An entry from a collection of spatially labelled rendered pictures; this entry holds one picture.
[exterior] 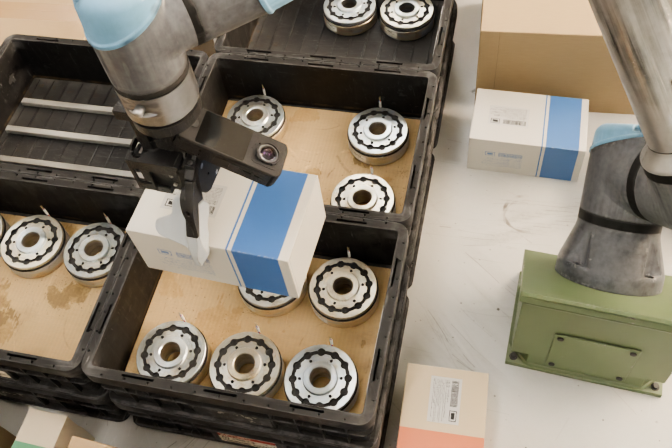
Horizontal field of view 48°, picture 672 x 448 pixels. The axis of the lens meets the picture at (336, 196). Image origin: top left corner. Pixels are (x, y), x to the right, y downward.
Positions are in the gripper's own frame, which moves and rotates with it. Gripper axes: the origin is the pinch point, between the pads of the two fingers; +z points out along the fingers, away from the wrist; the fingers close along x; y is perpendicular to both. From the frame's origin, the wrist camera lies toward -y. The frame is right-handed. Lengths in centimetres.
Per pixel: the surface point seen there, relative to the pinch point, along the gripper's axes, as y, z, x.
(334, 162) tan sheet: -2.1, 28.0, -29.7
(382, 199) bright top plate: -12.6, 24.9, -21.9
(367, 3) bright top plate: 1, 25, -66
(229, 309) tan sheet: 6.2, 27.9, 0.4
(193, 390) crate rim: 3.0, 17.8, 16.4
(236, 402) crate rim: -3.0, 17.9, 16.6
